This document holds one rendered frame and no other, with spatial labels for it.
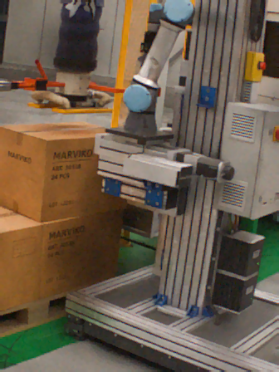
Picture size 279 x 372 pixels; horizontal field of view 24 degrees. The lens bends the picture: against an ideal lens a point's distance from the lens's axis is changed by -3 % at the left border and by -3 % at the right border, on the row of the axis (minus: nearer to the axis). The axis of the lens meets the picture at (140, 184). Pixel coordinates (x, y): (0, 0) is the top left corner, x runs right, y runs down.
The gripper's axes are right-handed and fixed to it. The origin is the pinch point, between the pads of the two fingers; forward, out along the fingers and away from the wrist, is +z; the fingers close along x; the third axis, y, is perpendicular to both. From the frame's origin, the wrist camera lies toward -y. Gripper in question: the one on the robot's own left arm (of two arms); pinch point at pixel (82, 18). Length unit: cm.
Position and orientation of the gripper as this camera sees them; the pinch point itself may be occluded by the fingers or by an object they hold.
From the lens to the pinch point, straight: 295.1
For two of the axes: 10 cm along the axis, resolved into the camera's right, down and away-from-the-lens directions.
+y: -8.0, -2.2, 5.5
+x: -5.8, 1.1, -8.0
